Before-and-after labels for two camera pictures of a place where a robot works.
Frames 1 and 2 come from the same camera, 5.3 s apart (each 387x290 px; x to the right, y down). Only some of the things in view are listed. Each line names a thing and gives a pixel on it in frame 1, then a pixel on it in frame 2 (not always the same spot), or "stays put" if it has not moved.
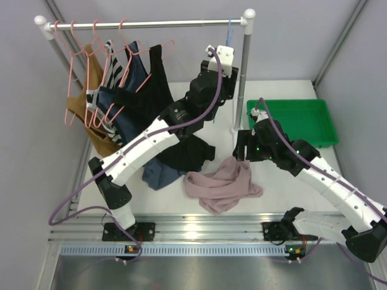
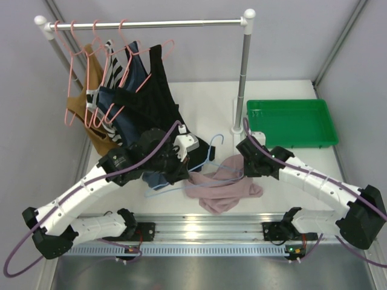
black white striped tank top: (114, 72) stays put
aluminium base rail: (179, 226) stays put
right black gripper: (246, 138) -> (250, 173)
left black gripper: (231, 82) -> (176, 170)
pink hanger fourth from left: (108, 119) stays put
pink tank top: (222, 190) stays put
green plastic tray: (300, 119) stays put
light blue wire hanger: (230, 41) -> (206, 173)
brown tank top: (105, 142) stays put
